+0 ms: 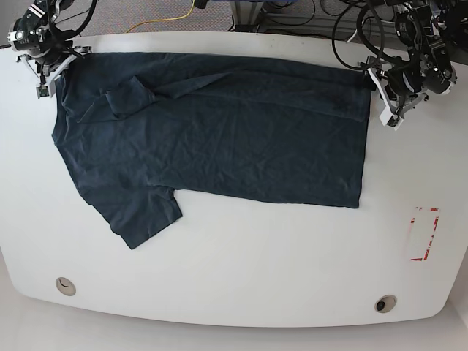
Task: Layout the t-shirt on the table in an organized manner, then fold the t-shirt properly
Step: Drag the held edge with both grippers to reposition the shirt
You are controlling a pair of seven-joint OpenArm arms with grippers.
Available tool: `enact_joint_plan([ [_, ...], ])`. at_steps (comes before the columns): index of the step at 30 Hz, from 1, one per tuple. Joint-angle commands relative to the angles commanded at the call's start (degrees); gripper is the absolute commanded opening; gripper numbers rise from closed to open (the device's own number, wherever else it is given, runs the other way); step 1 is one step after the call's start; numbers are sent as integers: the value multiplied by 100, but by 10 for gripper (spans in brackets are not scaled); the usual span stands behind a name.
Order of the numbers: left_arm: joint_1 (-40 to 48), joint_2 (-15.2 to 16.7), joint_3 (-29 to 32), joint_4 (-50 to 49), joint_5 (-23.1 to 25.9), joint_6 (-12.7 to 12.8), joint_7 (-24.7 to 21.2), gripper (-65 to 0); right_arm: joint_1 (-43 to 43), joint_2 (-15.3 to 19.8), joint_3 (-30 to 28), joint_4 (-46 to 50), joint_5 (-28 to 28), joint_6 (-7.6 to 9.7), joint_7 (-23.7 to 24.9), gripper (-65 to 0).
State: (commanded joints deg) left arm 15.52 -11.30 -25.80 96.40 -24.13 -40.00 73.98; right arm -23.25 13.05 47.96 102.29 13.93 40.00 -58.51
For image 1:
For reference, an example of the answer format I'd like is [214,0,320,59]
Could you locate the left table cable grommet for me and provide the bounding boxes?
[56,277,76,297]

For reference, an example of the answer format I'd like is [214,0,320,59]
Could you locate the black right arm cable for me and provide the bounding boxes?
[43,0,99,56]

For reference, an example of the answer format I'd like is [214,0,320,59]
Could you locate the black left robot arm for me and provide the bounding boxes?
[356,1,456,128]

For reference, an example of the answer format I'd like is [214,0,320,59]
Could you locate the yellow cable on floor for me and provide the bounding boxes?
[126,0,195,34]

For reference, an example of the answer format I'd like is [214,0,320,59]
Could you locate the red tape rectangle marking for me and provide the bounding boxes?
[407,207,440,262]

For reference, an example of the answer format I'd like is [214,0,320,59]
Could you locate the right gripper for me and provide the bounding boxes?
[17,45,92,86]

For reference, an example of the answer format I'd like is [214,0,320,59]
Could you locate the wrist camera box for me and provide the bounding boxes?
[379,109,404,130]
[36,83,56,99]

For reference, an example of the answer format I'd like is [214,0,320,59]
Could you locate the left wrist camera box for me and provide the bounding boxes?
[379,109,404,130]

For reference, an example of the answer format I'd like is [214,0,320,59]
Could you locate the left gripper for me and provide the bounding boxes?
[359,56,428,117]

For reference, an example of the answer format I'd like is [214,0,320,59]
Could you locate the dark navy t-shirt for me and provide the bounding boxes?
[52,53,371,249]

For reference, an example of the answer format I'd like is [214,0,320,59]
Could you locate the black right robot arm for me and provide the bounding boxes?
[7,1,97,97]

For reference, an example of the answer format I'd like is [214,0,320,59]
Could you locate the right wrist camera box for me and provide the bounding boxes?
[36,83,56,99]

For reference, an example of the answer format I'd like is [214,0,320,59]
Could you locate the right table cable grommet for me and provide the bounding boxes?
[374,295,397,314]

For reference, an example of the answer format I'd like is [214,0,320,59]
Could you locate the table cable grommet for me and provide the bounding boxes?
[374,295,397,314]
[56,277,76,297]

